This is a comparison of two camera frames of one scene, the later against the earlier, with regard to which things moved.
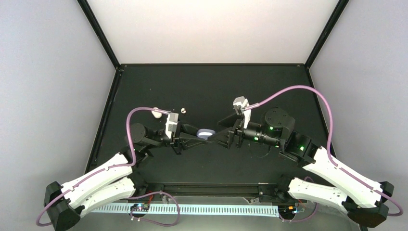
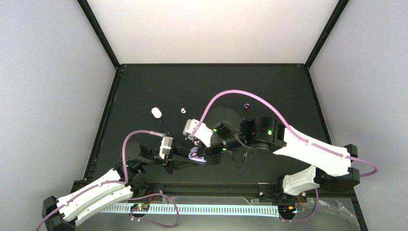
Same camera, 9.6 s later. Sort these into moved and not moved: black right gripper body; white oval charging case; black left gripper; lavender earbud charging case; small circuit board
Moved: black left gripper; lavender earbud charging case; black right gripper body
Not moved: small circuit board; white oval charging case
